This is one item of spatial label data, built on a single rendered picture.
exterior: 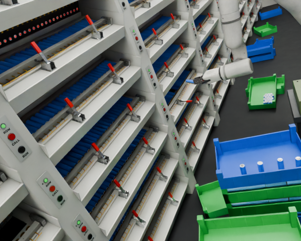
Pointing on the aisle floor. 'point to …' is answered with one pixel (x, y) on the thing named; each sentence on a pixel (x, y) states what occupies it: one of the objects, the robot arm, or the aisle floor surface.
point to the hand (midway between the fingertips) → (197, 80)
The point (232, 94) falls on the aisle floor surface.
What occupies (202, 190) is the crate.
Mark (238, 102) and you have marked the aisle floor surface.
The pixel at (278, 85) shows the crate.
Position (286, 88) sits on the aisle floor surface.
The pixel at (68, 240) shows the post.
